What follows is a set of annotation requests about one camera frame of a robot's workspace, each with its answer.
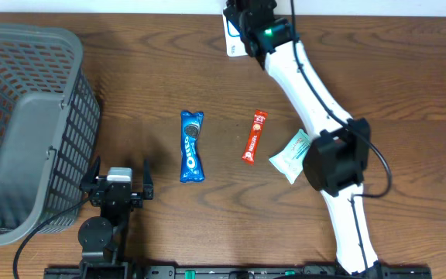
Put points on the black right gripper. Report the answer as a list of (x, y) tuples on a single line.
[(231, 9)]

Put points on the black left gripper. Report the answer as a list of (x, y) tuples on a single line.
[(135, 201)]

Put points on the blue Oreo cookie pack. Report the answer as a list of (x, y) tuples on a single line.
[(191, 168)]

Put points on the red Nescafe coffee stick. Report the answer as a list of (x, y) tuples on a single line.
[(254, 136)]

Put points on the white teal wet wipes pack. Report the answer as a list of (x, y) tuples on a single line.
[(289, 161)]

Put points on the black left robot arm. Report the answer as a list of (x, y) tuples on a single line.
[(103, 237)]

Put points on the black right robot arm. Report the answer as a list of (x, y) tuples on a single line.
[(339, 150)]

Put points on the white barcode scanner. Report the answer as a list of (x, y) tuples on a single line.
[(234, 46)]

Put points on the grey plastic shopping basket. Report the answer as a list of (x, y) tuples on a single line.
[(49, 120)]

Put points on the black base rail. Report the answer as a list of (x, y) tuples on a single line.
[(170, 272)]

